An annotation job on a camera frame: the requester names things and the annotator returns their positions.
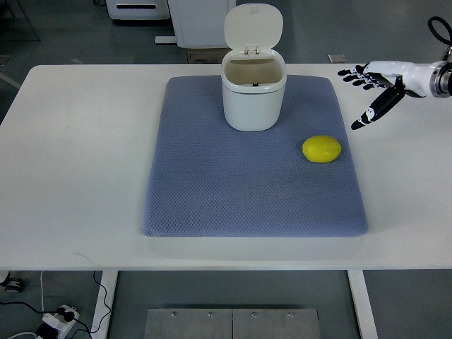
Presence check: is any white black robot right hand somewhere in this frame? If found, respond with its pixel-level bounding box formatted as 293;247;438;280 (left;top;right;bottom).
338;61;441;130

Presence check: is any yellow lemon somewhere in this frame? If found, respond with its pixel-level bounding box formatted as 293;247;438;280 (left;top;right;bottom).
301;135;342;163

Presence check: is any white trash bin with lid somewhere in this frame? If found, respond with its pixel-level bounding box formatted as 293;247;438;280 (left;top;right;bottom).
221;4;287;132

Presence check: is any grey floor socket plate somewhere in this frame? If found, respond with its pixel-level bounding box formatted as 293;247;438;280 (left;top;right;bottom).
328;54;347;64

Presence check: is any cardboard box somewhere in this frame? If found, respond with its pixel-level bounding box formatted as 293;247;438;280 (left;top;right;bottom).
186;48;230;64

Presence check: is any white cabinet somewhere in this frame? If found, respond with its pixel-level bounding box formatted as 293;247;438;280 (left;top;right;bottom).
154;0;236;49

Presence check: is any blue quilted mat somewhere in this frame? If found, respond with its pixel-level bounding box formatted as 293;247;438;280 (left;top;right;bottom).
142;75;368;237

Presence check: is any white table right leg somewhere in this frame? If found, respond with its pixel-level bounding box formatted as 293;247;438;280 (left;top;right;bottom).
347;269;378;339

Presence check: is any white table leg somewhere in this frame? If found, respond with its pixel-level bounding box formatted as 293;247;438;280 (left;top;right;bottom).
90;270;119;339
347;269;378;339

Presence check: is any white appliance with black slot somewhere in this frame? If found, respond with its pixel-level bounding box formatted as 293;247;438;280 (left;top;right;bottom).
105;0;170;20

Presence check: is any metal floor plate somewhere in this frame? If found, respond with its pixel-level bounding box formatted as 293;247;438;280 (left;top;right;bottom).
144;308;321;338

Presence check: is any white table left leg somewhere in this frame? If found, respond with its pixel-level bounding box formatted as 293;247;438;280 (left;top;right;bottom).
90;270;119;339

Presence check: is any white power strip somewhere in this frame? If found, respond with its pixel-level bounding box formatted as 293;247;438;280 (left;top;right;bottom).
36;305;79;339

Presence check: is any black caster wheel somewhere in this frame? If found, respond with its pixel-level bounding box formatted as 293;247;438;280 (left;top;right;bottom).
0;270;24;293

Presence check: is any white chair frame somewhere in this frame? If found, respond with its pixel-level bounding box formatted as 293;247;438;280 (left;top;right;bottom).
0;71;21;90

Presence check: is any black power cable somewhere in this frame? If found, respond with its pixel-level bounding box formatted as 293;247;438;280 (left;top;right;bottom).
0;270;112;339

